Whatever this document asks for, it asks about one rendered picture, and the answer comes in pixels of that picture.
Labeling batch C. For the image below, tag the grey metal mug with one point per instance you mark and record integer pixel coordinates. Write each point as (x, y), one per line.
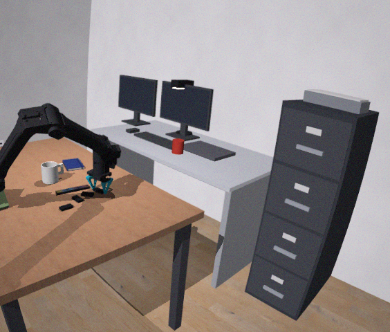
(49, 172)

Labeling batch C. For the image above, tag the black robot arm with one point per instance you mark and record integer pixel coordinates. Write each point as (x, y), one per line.
(57, 126)

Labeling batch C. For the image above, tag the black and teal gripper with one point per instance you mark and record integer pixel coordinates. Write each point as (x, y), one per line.
(97, 174)

